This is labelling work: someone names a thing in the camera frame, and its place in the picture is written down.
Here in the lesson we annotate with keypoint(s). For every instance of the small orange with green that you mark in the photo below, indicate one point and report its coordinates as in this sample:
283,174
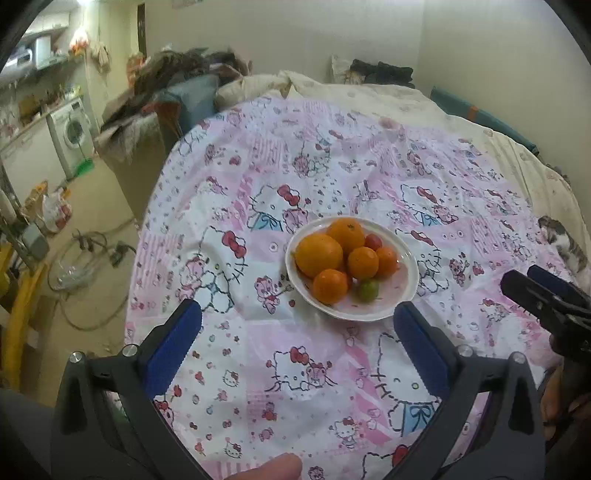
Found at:
330,286

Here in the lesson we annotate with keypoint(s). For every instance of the red cherry tomato on plate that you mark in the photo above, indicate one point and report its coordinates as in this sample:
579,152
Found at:
373,242

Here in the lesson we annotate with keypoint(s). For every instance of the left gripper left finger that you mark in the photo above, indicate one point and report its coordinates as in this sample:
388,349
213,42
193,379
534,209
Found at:
106,424

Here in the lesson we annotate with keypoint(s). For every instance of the teal mat by wall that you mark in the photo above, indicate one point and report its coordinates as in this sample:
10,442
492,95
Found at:
455,105

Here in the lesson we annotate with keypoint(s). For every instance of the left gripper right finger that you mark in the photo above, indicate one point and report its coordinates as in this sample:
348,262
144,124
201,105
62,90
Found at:
508,442

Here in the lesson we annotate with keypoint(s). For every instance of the red white plastic bag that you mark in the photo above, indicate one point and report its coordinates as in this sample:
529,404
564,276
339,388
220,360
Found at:
55,211

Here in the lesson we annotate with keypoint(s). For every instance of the pile of dark clothes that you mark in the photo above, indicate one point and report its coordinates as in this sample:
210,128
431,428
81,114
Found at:
135,119

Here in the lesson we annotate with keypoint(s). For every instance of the green lime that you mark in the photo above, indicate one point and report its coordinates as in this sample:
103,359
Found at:
368,290

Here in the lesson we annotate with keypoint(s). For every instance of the white washing machine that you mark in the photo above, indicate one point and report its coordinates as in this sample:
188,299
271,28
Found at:
69,127

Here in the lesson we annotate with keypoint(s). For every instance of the yellow wooden chair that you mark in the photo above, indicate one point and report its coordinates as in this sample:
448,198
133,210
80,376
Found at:
18,303

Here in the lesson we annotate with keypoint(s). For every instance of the tabby cat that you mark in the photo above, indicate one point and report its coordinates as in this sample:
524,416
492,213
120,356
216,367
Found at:
568,249

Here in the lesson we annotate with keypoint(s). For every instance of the small orange mandarin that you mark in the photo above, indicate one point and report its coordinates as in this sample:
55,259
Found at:
363,263

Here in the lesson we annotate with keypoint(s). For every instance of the left hand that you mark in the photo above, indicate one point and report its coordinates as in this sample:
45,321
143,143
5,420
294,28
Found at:
284,467

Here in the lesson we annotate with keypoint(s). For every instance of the right hand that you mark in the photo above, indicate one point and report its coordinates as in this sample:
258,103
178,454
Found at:
565,398

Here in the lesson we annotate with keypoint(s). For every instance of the large orange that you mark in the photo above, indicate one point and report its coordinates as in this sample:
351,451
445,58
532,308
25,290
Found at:
316,253
348,233

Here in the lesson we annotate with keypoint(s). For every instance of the dark clothes at headboard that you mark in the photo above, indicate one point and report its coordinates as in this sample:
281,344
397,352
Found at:
358,72

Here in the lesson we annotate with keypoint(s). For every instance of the small orange on plate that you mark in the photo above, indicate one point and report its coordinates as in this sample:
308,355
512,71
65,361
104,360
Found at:
388,262

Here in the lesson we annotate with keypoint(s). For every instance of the large orange on plate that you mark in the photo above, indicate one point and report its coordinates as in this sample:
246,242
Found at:
348,233

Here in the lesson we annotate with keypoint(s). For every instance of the Hello Kitty pink sheet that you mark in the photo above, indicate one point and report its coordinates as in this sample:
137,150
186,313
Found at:
298,226

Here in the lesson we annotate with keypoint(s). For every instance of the pink white plate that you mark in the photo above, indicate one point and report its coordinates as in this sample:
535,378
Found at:
402,286

